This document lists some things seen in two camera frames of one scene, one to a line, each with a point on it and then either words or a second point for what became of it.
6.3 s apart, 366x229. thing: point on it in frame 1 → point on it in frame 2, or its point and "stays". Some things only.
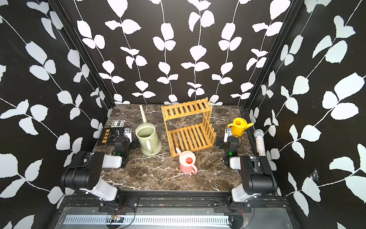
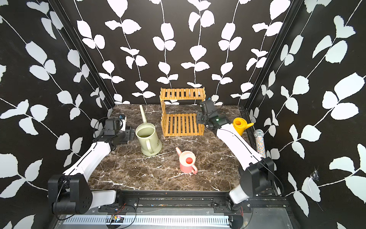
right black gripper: [221, 145] → [199, 115]
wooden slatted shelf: [192, 138] → [179, 108]
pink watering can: [187, 160] stays
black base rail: [207, 202] stays
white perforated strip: [93, 220] stays
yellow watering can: [239, 125] stays
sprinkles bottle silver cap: [259, 135] stays
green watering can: [150, 144] stays
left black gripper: [134, 145] → [128, 134]
